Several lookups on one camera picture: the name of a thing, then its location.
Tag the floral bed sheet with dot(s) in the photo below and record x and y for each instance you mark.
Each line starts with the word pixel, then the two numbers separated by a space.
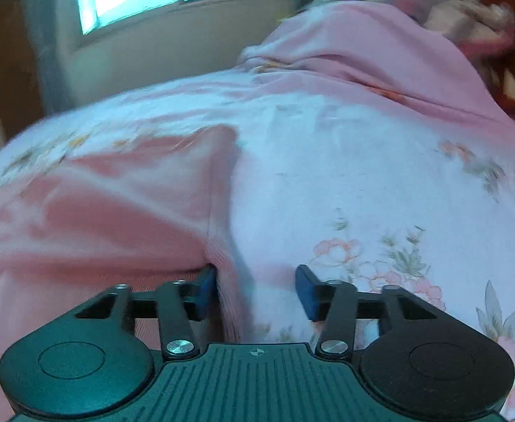
pixel 354 176

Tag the brown wooden door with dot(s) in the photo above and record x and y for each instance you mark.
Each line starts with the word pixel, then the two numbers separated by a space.
pixel 7 70

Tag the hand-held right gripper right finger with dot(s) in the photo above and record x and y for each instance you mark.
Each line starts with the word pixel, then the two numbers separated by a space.
pixel 306 292

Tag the pink plush pillow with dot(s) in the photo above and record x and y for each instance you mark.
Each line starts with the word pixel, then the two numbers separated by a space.
pixel 459 22

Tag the grey curtain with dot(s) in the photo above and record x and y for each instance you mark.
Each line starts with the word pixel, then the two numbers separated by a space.
pixel 48 39

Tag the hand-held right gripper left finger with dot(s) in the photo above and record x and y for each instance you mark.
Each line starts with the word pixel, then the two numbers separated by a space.
pixel 205 292

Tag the pink knit garment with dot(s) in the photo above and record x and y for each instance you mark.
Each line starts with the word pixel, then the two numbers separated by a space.
pixel 121 211

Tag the pink blanket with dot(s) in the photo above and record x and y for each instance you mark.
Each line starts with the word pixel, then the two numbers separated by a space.
pixel 363 48

